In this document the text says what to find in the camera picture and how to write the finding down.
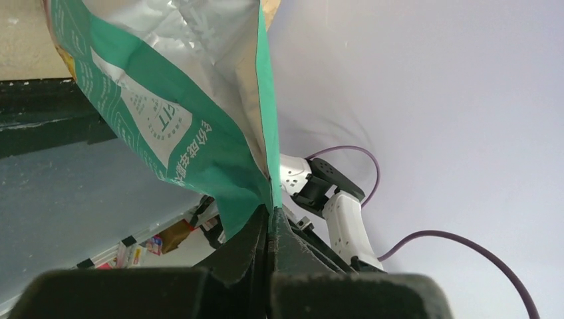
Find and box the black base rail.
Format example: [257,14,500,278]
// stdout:
[1,78,116,159]

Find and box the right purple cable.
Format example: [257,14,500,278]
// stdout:
[306,145,541,319]

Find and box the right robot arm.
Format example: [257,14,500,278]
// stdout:
[280,154,384,272]

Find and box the green dog food bag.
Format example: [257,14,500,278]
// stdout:
[42,1,282,237]

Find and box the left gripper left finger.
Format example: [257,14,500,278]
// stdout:
[194,205,269,318]

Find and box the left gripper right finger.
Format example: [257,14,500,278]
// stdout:
[268,208,343,318]

